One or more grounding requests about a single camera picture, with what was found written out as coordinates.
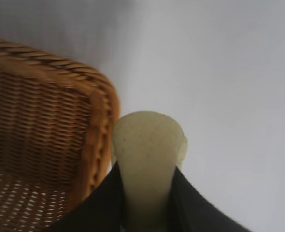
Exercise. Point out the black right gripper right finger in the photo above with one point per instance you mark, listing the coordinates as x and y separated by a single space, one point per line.
195 205

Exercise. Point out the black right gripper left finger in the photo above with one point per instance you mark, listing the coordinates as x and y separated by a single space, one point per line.
104 205

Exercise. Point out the pale yellow egg yolk pastry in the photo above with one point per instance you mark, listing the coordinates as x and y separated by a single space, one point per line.
147 154

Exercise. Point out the brown wicker basket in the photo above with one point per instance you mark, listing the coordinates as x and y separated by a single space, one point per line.
43 135

